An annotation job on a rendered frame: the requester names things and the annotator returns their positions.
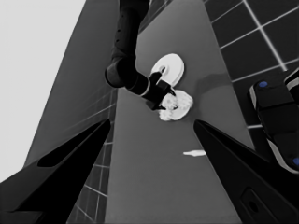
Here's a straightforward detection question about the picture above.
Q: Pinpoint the large thick white disc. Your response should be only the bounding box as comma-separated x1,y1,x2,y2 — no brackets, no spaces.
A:
149,53,185,88

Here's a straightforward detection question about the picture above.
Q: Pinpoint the white round carrier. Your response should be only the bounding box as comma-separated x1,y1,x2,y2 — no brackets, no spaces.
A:
158,90,194,122

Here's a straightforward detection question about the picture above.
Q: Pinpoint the dark robot body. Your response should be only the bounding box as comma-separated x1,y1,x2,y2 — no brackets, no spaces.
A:
248,66,299,175

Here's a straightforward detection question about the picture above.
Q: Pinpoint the small white T-shaped piece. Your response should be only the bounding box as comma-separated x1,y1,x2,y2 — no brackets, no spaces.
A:
182,149,207,157

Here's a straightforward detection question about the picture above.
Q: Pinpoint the small white gear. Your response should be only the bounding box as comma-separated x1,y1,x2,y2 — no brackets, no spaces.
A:
162,93,180,112
158,109,176,122

